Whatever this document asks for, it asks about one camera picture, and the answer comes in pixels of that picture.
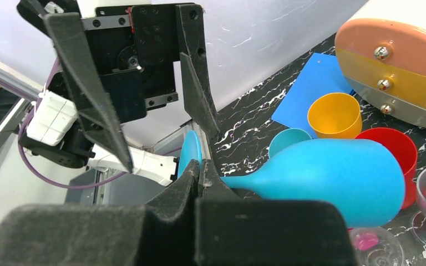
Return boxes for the white cylindrical drawer box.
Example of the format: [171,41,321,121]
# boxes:
[334,0,426,128]

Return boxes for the yellow wine glass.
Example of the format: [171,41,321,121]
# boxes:
[307,93,363,139]

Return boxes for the light blue wine glass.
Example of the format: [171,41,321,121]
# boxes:
[268,128,312,158]

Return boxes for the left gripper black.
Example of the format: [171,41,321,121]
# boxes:
[17,1,220,172]

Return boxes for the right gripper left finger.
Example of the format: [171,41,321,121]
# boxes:
[0,160,200,265]

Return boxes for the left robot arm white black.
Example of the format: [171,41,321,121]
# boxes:
[17,1,220,186]

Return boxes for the red wine glass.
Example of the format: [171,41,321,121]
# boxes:
[355,127,418,209]

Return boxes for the blue flat sheet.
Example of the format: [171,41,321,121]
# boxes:
[271,53,354,139]

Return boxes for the teal wine glass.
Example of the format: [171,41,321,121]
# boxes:
[177,130,407,229]

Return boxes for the magenta wine glass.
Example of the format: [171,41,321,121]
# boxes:
[354,234,379,251]

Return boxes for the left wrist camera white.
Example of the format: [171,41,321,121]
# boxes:
[26,90,77,146]

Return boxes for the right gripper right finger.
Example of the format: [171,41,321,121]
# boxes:
[194,160,357,265]

